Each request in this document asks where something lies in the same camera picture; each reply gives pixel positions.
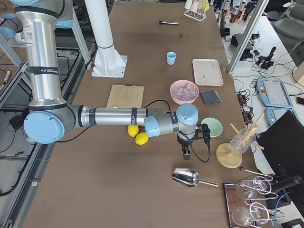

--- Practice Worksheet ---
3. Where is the pink bowl of ice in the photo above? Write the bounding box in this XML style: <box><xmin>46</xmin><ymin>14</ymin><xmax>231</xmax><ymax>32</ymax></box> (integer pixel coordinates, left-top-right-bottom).
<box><xmin>170</xmin><ymin>80</ymin><xmax>199</xmax><ymax>105</ymax></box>

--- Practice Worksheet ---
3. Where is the clear glass mug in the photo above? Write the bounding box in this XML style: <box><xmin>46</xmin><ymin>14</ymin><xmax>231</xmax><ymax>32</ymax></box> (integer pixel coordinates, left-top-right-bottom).
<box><xmin>229</xmin><ymin>128</ymin><xmax>257</xmax><ymax>154</ymax></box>

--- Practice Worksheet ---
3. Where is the green ceramic bowl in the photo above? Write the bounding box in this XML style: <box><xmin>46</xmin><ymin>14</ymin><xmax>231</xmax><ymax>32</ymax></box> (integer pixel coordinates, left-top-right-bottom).
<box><xmin>201</xmin><ymin>117</ymin><xmax>223</xmax><ymax>138</ymax></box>

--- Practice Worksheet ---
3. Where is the wine glass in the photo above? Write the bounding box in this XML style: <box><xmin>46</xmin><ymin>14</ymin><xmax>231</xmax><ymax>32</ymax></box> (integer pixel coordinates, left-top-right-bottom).
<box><xmin>231</xmin><ymin>202</ymin><xmax>270</xmax><ymax>228</ymax></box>
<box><xmin>236</xmin><ymin>176</ymin><xmax>272</xmax><ymax>200</ymax></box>

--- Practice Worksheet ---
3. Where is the cream rabbit tray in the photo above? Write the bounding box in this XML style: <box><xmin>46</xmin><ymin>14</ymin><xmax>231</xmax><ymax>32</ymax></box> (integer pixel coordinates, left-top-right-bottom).
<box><xmin>192</xmin><ymin>59</ymin><xmax>224</xmax><ymax>86</ymax></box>

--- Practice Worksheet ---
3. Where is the grey folded cloth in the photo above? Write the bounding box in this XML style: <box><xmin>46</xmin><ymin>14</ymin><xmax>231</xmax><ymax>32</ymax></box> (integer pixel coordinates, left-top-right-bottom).
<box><xmin>199</xmin><ymin>89</ymin><xmax>222</xmax><ymax>105</ymax></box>

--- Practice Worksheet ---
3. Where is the steel ice scoop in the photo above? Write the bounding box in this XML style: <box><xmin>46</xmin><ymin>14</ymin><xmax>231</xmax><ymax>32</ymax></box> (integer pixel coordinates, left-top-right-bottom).
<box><xmin>171</xmin><ymin>168</ymin><xmax>218</xmax><ymax>188</ymax></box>

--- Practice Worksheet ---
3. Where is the wooden cup tree stand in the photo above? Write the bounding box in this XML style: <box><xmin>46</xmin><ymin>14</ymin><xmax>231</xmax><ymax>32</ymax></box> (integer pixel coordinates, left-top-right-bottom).
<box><xmin>216</xmin><ymin>113</ymin><xmax>265</xmax><ymax>168</ymax></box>

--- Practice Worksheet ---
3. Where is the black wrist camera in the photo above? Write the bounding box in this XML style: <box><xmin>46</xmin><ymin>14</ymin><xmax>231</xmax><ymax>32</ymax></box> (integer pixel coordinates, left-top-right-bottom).
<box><xmin>195</xmin><ymin>123</ymin><xmax>211</xmax><ymax>144</ymax></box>

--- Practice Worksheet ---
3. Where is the steel muddler with black tip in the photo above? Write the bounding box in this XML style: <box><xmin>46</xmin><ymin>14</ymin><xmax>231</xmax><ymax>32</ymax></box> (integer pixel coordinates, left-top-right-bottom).
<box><xmin>159</xmin><ymin>20</ymin><xmax>179</xmax><ymax>25</ymax></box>

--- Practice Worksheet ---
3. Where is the bamboo cutting board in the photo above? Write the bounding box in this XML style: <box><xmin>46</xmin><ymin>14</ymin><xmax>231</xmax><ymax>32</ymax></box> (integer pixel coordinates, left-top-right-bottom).
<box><xmin>106</xmin><ymin>85</ymin><xmax>144</xmax><ymax>108</ymax></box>

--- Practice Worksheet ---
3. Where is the light blue plastic cup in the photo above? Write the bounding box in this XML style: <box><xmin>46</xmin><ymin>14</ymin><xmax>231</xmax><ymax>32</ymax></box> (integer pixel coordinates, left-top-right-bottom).
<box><xmin>166</xmin><ymin>52</ymin><xmax>177</xmax><ymax>66</ymax></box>

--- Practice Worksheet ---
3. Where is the aluminium frame post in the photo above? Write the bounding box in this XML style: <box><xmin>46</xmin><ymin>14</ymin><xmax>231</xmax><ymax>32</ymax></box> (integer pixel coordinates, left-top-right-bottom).
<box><xmin>227</xmin><ymin>0</ymin><xmax>269</xmax><ymax>76</ymax></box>

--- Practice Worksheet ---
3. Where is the blue teach pendant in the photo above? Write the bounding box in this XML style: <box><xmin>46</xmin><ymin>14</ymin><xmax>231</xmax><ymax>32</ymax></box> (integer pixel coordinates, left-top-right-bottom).
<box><xmin>256</xmin><ymin>78</ymin><xmax>293</xmax><ymax>108</ymax></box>
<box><xmin>266</xmin><ymin>107</ymin><xmax>291</xmax><ymax>126</ymax></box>

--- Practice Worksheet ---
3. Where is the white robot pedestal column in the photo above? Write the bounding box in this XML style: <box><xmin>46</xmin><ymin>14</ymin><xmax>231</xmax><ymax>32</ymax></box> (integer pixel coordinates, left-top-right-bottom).
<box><xmin>85</xmin><ymin>0</ymin><xmax>127</xmax><ymax>78</ymax></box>

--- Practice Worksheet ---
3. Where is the white cup rack with cups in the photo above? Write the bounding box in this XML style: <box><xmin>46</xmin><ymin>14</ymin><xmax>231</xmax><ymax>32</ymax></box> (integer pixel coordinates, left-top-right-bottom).
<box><xmin>183</xmin><ymin>0</ymin><xmax>210</xmax><ymax>22</ymax></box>

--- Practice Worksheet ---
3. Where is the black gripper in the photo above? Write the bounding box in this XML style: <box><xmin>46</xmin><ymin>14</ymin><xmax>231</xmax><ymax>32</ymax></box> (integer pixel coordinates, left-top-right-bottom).
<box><xmin>177</xmin><ymin>132</ymin><xmax>192</xmax><ymax>160</ymax></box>

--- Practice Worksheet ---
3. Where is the yellow lemon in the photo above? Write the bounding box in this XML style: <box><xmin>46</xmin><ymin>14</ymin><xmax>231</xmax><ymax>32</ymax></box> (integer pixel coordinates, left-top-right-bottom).
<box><xmin>127</xmin><ymin>125</ymin><xmax>139</xmax><ymax>137</ymax></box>
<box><xmin>135</xmin><ymin>132</ymin><xmax>149</xmax><ymax>145</ymax></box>

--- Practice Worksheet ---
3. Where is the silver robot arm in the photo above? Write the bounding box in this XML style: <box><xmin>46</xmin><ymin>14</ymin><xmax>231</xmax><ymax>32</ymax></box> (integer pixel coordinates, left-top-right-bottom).
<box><xmin>13</xmin><ymin>0</ymin><xmax>198</xmax><ymax>160</ymax></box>

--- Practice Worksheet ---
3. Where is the dark wooden glass tray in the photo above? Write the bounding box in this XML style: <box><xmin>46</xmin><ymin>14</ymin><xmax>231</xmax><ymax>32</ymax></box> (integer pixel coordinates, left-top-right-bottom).
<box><xmin>224</xmin><ymin>183</ymin><xmax>285</xmax><ymax>228</ymax></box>

